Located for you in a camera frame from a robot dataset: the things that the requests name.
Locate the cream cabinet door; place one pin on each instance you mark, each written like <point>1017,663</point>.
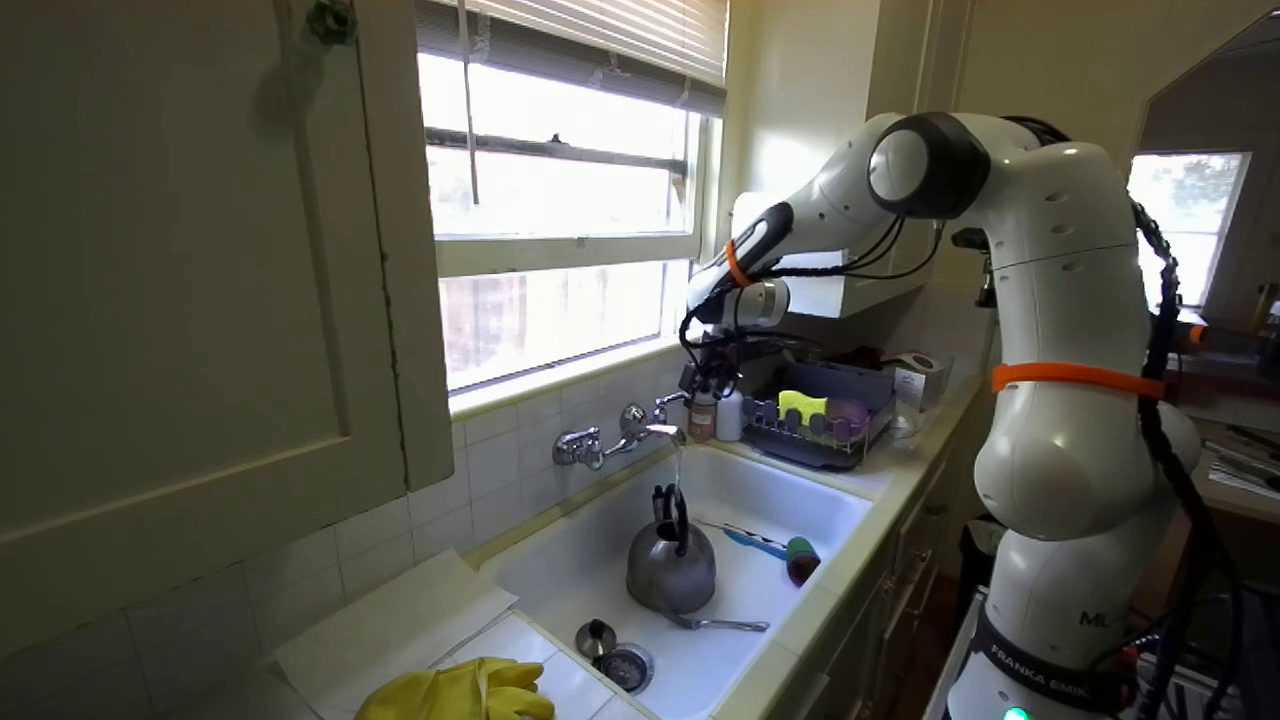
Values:
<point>174,295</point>

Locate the chrome wall faucet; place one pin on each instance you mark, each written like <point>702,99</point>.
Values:
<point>618,438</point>

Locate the black sink drain stopper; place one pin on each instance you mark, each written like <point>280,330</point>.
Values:
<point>624,671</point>

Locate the kitchen window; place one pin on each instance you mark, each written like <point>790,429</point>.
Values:
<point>561,201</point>

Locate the soap bottle with white pump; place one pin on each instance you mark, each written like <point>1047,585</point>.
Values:
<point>731,418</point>

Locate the stainless steel teapot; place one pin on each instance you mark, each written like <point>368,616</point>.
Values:
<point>670,566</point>

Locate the yellow cloth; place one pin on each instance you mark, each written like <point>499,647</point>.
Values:
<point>452,695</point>

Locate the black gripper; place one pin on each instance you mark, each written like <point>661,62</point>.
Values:
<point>712,354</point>

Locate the background room window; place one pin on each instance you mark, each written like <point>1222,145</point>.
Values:
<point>1186,213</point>

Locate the blue green dish brush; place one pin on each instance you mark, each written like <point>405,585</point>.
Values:
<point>798,559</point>

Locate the yellow sponge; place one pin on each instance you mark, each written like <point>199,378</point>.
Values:
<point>801,406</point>

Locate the lower cabinet fronts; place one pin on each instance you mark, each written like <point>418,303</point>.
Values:
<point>892,585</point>

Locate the white sink basin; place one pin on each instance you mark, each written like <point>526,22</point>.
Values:
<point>572,574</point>

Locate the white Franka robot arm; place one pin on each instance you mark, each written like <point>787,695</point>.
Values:
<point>1064,455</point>

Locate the dark dish rack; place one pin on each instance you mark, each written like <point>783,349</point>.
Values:
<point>860,403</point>

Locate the soap bottle with black pump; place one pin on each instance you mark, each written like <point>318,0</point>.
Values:
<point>702,423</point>

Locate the cabinet door latch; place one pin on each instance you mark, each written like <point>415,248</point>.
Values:
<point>329,22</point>

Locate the window blind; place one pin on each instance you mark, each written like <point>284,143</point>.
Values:
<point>601,35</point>

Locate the white plastic container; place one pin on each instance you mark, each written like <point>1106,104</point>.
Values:
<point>920,383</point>

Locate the round steel teapot lid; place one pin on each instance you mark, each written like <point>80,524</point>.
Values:
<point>592,637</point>

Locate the metal fork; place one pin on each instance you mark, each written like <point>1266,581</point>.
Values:
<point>726,623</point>

